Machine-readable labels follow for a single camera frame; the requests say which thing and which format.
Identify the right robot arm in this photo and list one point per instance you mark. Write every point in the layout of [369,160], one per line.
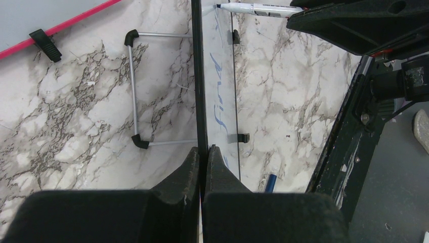
[410,82]

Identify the whiteboard marker pen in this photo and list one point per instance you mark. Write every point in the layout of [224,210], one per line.
[264,10]

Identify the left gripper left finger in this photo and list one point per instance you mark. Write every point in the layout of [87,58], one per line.
[168,212]

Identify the pink framed whiteboard with writing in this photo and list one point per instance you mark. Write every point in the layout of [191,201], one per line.
[25,23]

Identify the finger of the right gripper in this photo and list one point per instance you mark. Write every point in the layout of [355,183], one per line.
[397,28]

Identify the black framed small whiteboard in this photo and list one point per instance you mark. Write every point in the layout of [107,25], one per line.
[213,38]

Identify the grey object on floor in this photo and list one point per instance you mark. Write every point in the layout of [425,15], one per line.
[420,128]

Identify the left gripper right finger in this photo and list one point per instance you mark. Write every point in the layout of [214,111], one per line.
[233,213]

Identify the blue marker cap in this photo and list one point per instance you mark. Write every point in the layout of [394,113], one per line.
[270,184]

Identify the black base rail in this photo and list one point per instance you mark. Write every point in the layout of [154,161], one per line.
[344,161]

